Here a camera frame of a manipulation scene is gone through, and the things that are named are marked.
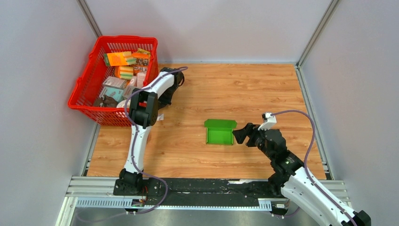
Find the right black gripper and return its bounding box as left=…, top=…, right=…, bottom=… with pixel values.
left=231, top=123, right=274, bottom=161

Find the clear plastic wrapper scrap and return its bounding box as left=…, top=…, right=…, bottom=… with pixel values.
left=157, top=113, right=164, bottom=121

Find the green paper box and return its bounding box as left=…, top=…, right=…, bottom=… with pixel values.
left=204, top=119, right=237, bottom=145

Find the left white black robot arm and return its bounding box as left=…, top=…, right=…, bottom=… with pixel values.
left=113, top=66, right=188, bottom=196

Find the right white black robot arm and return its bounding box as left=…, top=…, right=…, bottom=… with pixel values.
left=232, top=123, right=371, bottom=226

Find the grey pink carton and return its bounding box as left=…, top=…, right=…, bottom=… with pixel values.
left=122, top=85, right=136, bottom=99

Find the white tape roll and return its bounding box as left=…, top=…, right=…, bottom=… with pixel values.
left=116, top=99, right=130, bottom=109

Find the striped sponge stack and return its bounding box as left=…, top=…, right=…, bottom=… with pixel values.
left=114, top=66, right=134, bottom=80

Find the teal small carton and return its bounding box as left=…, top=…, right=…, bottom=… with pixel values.
left=99, top=87, right=123, bottom=102

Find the grey small carton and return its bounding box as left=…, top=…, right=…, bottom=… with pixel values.
left=102, top=76, right=128, bottom=89

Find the orange sponge pack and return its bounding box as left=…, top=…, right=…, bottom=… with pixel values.
left=104, top=51, right=136, bottom=66

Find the red plastic basket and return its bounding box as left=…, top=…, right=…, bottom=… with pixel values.
left=68, top=35, right=159, bottom=127

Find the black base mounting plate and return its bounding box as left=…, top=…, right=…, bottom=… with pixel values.
left=131, top=178, right=285, bottom=207

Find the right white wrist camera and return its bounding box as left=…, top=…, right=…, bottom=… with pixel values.
left=258, top=112, right=277, bottom=131

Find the aluminium frame rail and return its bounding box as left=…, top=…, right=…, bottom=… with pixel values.
left=56, top=171, right=370, bottom=226

